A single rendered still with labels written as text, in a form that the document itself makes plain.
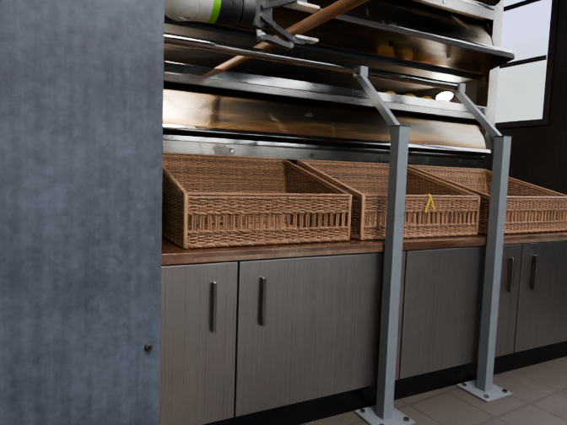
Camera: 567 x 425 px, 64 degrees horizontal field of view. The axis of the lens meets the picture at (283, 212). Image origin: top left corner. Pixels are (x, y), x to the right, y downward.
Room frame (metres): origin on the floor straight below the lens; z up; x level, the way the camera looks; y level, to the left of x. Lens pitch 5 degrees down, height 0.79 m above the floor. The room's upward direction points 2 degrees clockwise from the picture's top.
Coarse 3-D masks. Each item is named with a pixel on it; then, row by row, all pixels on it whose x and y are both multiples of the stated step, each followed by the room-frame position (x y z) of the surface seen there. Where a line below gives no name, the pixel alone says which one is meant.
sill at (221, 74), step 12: (168, 72) 1.67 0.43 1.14; (180, 72) 1.69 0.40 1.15; (192, 72) 1.71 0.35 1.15; (204, 72) 1.74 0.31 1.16; (216, 72) 1.76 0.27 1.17; (228, 72) 1.78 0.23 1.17; (240, 72) 1.81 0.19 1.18; (264, 84) 1.85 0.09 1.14; (276, 84) 1.87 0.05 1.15; (288, 84) 1.90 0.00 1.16; (300, 84) 1.93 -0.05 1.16; (312, 84) 1.95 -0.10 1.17; (324, 84) 1.98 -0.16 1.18; (348, 96) 2.04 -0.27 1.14; (360, 96) 2.07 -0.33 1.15; (384, 96) 2.13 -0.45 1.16; (396, 96) 2.16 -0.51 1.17; (408, 96) 2.20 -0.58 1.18; (444, 108) 2.31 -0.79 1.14; (456, 108) 2.35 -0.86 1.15; (480, 108) 2.43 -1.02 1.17
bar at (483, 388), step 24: (216, 48) 1.37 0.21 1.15; (240, 48) 1.40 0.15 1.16; (360, 72) 1.60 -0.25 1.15; (384, 72) 1.65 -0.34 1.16; (456, 96) 1.84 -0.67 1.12; (480, 120) 1.73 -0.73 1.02; (504, 144) 1.62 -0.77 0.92; (504, 168) 1.63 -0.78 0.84; (504, 192) 1.63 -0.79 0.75; (504, 216) 1.64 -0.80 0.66; (384, 264) 1.43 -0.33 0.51; (384, 288) 1.43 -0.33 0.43; (384, 312) 1.42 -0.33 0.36; (384, 336) 1.42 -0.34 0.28; (480, 336) 1.66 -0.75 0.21; (384, 360) 1.41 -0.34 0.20; (480, 360) 1.65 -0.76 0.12; (384, 384) 1.41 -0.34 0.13; (480, 384) 1.64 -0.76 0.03; (384, 408) 1.40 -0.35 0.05
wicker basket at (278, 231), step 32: (192, 160) 1.68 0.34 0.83; (224, 160) 1.74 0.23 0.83; (256, 160) 1.80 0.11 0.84; (192, 192) 1.21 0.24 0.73; (224, 192) 1.25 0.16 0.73; (256, 192) 1.76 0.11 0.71; (288, 192) 1.81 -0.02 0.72; (320, 192) 1.62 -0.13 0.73; (192, 224) 1.21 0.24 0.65; (224, 224) 1.67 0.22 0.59; (256, 224) 1.73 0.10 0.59; (288, 224) 1.78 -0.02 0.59; (320, 224) 1.41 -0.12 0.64
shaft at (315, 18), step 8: (344, 0) 1.08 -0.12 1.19; (352, 0) 1.06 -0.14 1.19; (360, 0) 1.04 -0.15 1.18; (368, 0) 1.03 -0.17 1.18; (328, 8) 1.14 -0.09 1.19; (336, 8) 1.11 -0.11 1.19; (344, 8) 1.09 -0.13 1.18; (312, 16) 1.20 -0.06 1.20; (320, 16) 1.17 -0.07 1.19; (328, 16) 1.15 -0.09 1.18; (336, 16) 1.14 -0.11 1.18; (296, 24) 1.28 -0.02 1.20; (304, 24) 1.24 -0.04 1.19; (312, 24) 1.22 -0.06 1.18; (288, 32) 1.32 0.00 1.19; (296, 32) 1.29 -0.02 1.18; (264, 48) 1.46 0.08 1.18; (240, 56) 1.62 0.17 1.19; (224, 64) 1.75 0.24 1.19; (232, 64) 1.70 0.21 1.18
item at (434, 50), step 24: (288, 24) 1.85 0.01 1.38; (336, 24) 1.87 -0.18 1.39; (360, 24) 1.88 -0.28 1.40; (384, 24) 1.94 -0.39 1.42; (360, 48) 2.09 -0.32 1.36; (384, 48) 2.11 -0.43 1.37; (408, 48) 2.12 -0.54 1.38; (432, 48) 2.14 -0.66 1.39; (456, 48) 2.15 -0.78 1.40; (480, 48) 2.20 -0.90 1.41; (480, 72) 2.45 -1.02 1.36
